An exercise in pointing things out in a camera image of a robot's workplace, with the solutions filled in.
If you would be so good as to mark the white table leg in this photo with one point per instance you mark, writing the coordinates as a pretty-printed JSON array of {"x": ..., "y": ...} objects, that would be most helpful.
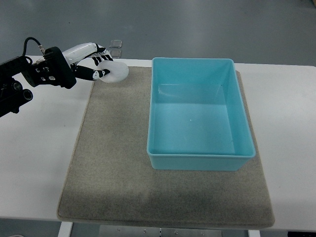
[
  {"x": 65, "y": 229},
  {"x": 254, "y": 233}
]

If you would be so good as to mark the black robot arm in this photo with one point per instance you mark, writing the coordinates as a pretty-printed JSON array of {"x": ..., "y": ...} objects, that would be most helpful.
[{"x": 12, "y": 93}]

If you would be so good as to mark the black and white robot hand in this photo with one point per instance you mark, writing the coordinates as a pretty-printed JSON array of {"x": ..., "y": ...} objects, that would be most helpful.
[{"x": 82, "y": 61}]

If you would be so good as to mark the white frog toy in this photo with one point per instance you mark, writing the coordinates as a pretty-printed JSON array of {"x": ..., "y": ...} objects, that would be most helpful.
[{"x": 118, "y": 71}]

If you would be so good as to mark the blue plastic box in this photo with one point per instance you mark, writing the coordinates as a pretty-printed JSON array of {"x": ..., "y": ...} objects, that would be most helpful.
[{"x": 197, "y": 117}]

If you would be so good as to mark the metal table crossbar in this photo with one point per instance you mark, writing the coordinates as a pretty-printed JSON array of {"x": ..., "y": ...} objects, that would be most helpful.
[{"x": 127, "y": 231}]

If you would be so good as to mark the white table leg right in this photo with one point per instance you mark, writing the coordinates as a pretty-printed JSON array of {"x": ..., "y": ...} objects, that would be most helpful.
[{"x": 254, "y": 233}]

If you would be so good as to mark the grey felt mat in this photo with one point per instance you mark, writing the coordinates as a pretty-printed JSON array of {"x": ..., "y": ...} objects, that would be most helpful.
[{"x": 110, "y": 179}]

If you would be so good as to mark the white table leg left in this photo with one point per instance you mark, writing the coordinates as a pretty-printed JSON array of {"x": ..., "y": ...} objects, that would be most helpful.
[{"x": 65, "y": 229}]

